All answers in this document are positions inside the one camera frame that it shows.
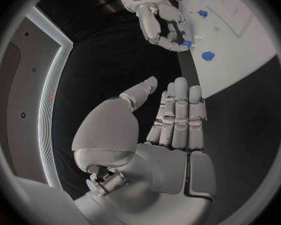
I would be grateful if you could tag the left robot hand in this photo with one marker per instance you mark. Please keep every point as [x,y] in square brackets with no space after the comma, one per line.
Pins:
[154,172]

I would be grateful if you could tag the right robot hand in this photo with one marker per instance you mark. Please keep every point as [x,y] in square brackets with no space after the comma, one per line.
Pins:
[150,22]

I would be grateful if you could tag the blue peg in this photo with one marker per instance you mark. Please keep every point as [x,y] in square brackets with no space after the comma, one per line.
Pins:
[186,43]

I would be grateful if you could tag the white task board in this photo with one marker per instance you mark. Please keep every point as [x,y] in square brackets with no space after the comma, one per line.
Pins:
[236,41]

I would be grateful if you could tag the blue block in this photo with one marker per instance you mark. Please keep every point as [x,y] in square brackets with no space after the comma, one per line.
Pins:
[203,13]

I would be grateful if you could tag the blue gear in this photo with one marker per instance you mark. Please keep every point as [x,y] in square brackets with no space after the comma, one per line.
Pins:
[207,56]

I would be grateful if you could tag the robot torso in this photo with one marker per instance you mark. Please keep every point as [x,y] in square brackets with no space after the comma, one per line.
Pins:
[25,97]

